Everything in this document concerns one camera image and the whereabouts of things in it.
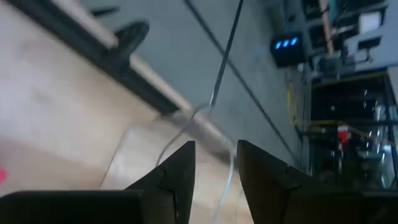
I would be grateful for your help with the black equipment rack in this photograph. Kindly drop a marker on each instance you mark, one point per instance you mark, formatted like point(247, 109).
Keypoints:
point(342, 99)

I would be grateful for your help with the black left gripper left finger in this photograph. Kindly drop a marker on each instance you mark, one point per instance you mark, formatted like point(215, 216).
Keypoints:
point(174, 186)

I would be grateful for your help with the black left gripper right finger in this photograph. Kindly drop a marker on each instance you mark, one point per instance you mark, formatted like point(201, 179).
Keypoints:
point(264, 186)

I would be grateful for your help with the small red wall charger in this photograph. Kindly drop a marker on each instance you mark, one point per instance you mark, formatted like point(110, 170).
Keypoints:
point(2, 175)

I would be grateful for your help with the black table clamp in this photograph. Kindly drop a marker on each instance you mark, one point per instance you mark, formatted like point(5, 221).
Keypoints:
point(133, 34)

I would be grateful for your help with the black aluminium table frame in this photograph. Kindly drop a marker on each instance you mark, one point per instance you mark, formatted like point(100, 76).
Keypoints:
point(149, 95)

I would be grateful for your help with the clear plastic bin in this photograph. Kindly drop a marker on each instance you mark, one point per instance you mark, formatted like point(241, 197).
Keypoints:
point(140, 149)

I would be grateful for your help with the black box blue lights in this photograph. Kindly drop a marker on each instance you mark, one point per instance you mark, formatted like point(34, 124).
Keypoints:
point(289, 54)

